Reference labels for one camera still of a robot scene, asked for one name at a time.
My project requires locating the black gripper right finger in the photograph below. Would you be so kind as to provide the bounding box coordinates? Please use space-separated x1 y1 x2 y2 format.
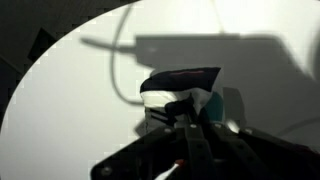
199 111 320 180

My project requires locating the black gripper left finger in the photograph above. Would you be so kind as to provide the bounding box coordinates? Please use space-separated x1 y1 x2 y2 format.
89 94 216 180

